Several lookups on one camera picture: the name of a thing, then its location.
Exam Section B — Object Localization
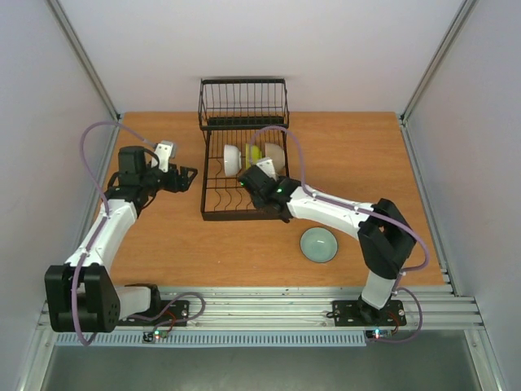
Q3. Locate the white bowl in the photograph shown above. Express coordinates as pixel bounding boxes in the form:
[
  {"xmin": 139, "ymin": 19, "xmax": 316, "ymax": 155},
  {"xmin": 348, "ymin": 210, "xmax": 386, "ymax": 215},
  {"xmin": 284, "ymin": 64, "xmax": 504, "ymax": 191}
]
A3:
[{"xmin": 223, "ymin": 144, "xmax": 243, "ymax": 177}]

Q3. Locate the lime green bowl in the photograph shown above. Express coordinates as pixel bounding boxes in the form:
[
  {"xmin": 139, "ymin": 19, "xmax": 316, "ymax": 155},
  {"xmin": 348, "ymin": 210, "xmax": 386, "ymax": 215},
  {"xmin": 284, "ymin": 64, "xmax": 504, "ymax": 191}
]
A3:
[{"xmin": 245, "ymin": 143, "xmax": 263, "ymax": 166}]

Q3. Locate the cream beige bowl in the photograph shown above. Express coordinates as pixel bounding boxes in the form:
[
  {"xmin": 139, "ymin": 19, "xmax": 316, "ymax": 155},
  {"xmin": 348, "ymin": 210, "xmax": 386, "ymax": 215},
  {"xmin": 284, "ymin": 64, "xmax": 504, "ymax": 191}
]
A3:
[{"xmin": 265, "ymin": 143, "xmax": 286, "ymax": 172}]

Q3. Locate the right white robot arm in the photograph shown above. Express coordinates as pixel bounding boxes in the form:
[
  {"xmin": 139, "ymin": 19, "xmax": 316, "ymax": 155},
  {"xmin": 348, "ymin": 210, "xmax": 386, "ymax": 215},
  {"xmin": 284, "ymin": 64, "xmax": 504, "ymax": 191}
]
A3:
[{"xmin": 238, "ymin": 165, "xmax": 417, "ymax": 325}]

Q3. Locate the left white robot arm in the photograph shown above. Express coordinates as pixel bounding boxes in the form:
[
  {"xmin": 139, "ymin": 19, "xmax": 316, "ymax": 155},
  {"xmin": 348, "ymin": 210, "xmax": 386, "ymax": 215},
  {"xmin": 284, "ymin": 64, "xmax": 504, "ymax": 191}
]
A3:
[{"xmin": 44, "ymin": 141, "xmax": 198, "ymax": 335}]

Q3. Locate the pale teal bowl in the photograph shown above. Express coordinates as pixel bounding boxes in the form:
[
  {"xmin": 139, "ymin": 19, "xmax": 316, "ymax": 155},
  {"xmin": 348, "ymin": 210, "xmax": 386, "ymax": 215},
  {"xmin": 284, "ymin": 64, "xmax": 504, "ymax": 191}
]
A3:
[{"xmin": 300, "ymin": 227, "xmax": 338, "ymax": 263}]

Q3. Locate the left small circuit board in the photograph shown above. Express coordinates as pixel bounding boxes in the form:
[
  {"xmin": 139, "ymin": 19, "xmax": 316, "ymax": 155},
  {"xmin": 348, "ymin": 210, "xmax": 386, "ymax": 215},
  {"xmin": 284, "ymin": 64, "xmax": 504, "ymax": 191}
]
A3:
[{"xmin": 142, "ymin": 330, "xmax": 169, "ymax": 343}]

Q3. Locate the small circuit board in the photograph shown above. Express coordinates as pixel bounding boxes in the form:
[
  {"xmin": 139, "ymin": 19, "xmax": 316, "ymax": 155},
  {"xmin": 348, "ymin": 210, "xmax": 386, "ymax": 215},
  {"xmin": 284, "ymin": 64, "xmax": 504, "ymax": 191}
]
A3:
[
  {"xmin": 366, "ymin": 328, "xmax": 393, "ymax": 340},
  {"xmin": 142, "ymin": 330, "xmax": 169, "ymax": 343}
]

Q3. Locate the right small circuit board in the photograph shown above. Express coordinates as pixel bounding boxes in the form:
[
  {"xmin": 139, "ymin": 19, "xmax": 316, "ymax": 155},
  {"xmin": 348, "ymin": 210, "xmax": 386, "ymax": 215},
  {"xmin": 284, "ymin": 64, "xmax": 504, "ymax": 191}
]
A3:
[{"xmin": 366, "ymin": 328, "xmax": 393, "ymax": 340}]

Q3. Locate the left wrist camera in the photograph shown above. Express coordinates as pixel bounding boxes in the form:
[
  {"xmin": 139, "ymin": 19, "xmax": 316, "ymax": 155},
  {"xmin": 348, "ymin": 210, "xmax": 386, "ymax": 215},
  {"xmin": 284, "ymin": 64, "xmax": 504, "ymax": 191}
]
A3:
[{"xmin": 151, "ymin": 140, "xmax": 177, "ymax": 173}]

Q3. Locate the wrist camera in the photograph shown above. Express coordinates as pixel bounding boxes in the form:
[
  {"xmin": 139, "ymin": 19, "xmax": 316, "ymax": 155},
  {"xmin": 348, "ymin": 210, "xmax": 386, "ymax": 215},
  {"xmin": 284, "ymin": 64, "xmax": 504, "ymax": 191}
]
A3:
[
  {"xmin": 255, "ymin": 157, "xmax": 278, "ymax": 180},
  {"xmin": 151, "ymin": 140, "xmax": 177, "ymax": 173}
]

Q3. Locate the black wire dish rack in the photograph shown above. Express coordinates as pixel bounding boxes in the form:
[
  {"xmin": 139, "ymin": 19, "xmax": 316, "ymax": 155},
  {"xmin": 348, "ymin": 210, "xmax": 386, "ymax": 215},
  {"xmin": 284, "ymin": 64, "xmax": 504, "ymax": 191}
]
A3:
[{"xmin": 198, "ymin": 77, "xmax": 290, "ymax": 222}]

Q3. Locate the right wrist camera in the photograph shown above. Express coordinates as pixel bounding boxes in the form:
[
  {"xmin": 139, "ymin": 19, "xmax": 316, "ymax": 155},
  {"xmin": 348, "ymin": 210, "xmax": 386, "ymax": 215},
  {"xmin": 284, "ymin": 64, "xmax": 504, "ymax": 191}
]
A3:
[{"xmin": 255, "ymin": 157, "xmax": 278, "ymax": 180}]

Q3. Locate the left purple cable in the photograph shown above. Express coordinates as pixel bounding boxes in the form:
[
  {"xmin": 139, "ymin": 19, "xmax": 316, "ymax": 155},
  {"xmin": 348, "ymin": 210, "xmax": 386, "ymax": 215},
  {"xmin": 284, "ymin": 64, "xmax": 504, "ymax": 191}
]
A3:
[{"xmin": 69, "ymin": 121, "xmax": 204, "ymax": 347}]

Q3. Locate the purple cable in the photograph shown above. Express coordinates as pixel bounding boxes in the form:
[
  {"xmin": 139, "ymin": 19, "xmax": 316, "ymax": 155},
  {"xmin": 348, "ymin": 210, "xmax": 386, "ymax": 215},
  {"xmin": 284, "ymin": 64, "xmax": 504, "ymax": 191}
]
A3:
[
  {"xmin": 247, "ymin": 125, "xmax": 431, "ymax": 346},
  {"xmin": 69, "ymin": 121, "xmax": 204, "ymax": 347}
]

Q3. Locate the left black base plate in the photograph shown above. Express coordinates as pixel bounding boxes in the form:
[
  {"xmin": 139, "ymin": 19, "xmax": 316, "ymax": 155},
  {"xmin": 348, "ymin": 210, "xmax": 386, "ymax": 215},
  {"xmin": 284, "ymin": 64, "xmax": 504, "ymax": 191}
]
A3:
[{"xmin": 117, "ymin": 300, "xmax": 190, "ymax": 327}]

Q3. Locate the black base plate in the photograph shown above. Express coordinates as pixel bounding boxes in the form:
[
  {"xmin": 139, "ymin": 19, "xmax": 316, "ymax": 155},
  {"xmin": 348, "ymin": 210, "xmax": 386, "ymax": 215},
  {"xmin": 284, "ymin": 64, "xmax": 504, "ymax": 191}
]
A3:
[
  {"xmin": 117, "ymin": 300, "xmax": 190, "ymax": 327},
  {"xmin": 326, "ymin": 299, "xmax": 407, "ymax": 327}
]

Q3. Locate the aluminium rail base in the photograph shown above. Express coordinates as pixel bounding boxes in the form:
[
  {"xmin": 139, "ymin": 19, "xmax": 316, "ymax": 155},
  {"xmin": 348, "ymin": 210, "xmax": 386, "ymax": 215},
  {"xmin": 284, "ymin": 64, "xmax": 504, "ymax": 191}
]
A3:
[{"xmin": 36, "ymin": 284, "xmax": 485, "ymax": 332}]

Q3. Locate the grey slotted cable duct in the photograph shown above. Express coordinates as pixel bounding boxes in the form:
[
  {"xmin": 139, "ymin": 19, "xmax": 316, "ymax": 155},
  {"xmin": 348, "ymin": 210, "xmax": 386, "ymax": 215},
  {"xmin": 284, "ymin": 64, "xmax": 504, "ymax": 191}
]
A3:
[{"xmin": 54, "ymin": 330, "xmax": 368, "ymax": 349}]

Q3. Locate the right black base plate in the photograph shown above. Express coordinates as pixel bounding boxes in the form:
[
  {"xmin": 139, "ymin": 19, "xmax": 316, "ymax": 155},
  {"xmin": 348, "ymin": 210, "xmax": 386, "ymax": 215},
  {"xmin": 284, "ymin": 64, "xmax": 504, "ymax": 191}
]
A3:
[{"xmin": 326, "ymin": 299, "xmax": 407, "ymax": 327}]

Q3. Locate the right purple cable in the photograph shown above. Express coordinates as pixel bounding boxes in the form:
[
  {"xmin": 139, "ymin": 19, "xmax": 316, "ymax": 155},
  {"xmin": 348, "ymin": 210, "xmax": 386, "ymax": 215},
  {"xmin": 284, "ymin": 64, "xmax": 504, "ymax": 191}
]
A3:
[{"xmin": 247, "ymin": 125, "xmax": 431, "ymax": 346}]

